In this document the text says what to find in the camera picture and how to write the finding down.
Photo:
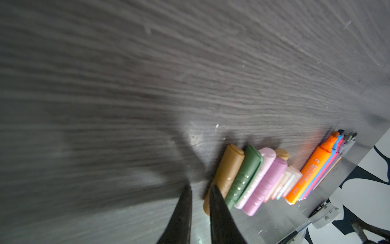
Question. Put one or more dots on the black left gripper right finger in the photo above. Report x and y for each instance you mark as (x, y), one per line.
(223, 227)

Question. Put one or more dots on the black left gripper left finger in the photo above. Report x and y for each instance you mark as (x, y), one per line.
(178, 230)

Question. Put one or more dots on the gold brown marker cap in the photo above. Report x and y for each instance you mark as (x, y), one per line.
(226, 172)

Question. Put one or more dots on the clear pink pen cap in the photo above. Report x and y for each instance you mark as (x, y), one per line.
(280, 183)

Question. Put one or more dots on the clear blue pen cap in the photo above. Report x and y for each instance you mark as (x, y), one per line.
(281, 192)

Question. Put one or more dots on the light pink marker cap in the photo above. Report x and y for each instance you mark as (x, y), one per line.
(269, 155)

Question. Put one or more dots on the gold pen cap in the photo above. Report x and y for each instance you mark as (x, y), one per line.
(282, 154)

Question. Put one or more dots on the orange highlighter pen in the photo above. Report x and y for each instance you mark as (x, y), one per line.
(312, 167)

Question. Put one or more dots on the pink red highlighter pen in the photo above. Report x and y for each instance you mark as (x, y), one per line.
(330, 161)

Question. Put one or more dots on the blue highlighter pen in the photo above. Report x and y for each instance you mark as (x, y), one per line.
(326, 164)

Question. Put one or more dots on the gold cap beige marker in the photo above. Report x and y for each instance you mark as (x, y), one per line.
(335, 145)

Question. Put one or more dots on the clear orange pen cap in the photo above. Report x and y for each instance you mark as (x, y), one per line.
(295, 177)

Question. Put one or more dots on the purple highlighter pen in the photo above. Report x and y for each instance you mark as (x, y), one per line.
(326, 168)

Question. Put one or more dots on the pink cap green marker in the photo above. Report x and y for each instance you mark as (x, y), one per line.
(349, 142)

